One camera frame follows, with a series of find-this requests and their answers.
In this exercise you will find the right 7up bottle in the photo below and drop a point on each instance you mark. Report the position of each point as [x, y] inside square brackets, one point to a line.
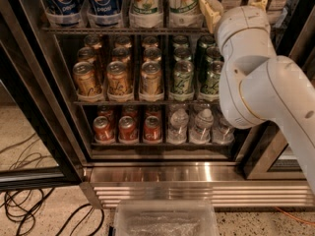
[184, 13]

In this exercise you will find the front left gold can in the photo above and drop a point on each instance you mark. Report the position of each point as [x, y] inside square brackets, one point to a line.
[85, 79]

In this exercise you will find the steel fridge base grille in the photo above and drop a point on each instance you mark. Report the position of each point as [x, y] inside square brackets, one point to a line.
[105, 185]

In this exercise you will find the front left green can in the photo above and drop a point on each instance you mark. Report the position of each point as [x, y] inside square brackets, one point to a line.
[183, 73]

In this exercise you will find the row gold can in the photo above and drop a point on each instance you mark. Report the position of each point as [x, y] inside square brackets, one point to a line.
[121, 54]
[87, 54]
[152, 54]

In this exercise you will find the middle water bottle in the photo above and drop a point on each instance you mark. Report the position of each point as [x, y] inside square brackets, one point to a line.
[200, 131]

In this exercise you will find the front left orange can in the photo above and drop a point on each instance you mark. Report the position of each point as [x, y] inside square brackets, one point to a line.
[102, 129]

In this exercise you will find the left water bottle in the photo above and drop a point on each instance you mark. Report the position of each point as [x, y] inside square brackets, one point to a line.
[177, 128]

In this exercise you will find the front middle orange can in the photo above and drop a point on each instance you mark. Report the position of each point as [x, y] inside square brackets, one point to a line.
[127, 128]

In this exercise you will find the water bottle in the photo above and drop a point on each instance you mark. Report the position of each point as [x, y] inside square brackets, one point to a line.
[200, 131]
[223, 132]
[177, 128]

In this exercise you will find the left glass fridge door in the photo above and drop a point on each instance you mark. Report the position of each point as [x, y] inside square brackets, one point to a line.
[34, 73]

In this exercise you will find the middle row green can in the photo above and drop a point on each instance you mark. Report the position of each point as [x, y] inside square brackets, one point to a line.
[182, 53]

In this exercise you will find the orange can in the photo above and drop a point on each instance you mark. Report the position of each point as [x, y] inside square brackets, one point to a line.
[152, 129]
[127, 128]
[102, 129]

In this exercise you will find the middle row left gold can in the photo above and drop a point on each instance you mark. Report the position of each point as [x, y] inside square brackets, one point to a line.
[87, 54]

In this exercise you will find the front right orange can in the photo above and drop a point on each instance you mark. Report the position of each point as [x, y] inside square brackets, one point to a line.
[152, 129]

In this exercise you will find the right water bottle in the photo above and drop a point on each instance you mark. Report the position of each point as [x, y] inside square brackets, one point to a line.
[223, 132]

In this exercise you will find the clear plastic bin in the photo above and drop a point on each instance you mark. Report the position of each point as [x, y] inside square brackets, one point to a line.
[165, 218]

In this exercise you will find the front right green can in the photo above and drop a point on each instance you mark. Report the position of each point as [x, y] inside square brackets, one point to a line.
[210, 85]

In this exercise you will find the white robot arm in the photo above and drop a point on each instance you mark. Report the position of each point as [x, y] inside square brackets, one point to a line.
[243, 38]

